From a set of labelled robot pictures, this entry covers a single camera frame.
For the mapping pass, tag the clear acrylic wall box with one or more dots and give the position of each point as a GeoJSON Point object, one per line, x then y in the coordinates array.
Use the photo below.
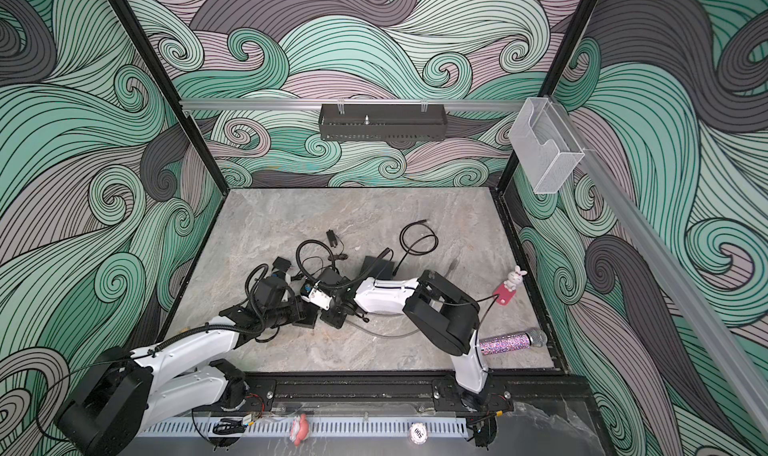
{"type": "Point", "coordinates": [545, 141]}

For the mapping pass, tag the round white pink object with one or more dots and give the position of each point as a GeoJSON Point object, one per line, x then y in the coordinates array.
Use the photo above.
{"type": "Point", "coordinates": [418, 433]}

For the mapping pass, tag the black perforated wall tray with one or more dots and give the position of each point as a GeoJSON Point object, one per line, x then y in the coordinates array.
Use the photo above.
{"type": "Point", "coordinates": [399, 123]}

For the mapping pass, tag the small black ribbed switch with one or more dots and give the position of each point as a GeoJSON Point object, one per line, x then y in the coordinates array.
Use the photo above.
{"type": "Point", "coordinates": [308, 317]}

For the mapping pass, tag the pink toy on duct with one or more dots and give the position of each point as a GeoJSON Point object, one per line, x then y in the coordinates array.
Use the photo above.
{"type": "Point", "coordinates": [300, 430]}

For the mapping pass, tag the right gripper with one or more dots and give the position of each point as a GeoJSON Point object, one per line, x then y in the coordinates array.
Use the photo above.
{"type": "Point", "coordinates": [331, 321]}

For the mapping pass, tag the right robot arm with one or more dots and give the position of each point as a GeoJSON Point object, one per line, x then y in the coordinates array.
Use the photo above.
{"type": "Point", "coordinates": [442, 312]}

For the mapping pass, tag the pink bunny figurine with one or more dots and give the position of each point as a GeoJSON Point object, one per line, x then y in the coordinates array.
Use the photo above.
{"type": "Point", "coordinates": [507, 290]}

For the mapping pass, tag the small black power adapter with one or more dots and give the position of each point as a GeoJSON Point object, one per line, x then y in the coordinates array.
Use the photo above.
{"type": "Point", "coordinates": [281, 267]}

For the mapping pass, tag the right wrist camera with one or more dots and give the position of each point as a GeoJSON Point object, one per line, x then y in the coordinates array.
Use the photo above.
{"type": "Point", "coordinates": [315, 296]}

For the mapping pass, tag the glittery purple microphone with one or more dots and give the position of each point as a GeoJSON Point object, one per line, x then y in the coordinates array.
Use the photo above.
{"type": "Point", "coordinates": [532, 338]}

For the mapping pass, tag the black adapter with bundled cable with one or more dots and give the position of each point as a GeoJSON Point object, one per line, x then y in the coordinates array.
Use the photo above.
{"type": "Point", "coordinates": [338, 248]}

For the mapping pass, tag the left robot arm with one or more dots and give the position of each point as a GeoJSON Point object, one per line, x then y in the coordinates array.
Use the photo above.
{"type": "Point", "coordinates": [127, 391]}

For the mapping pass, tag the large black network switch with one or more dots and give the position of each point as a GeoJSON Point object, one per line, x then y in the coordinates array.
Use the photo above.
{"type": "Point", "coordinates": [382, 269]}

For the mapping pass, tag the white slotted cable duct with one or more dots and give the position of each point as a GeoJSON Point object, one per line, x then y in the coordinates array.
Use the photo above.
{"type": "Point", "coordinates": [322, 427]}

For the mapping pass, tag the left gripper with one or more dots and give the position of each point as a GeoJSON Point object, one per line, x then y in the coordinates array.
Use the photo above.
{"type": "Point", "coordinates": [294, 305]}

